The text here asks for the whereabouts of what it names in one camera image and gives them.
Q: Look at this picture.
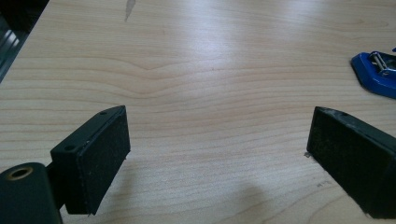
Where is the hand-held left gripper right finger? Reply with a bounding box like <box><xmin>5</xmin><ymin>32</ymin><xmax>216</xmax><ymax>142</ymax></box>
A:
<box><xmin>306</xmin><ymin>105</ymin><xmax>396</xmax><ymax>219</ymax></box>

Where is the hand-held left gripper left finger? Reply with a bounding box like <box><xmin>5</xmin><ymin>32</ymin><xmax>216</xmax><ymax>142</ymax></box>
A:
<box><xmin>46</xmin><ymin>105</ymin><xmax>131</xmax><ymax>217</ymax></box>

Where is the blue stapler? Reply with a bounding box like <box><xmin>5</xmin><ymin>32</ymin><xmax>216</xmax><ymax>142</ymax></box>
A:
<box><xmin>350</xmin><ymin>46</ymin><xmax>396</xmax><ymax>101</ymax></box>

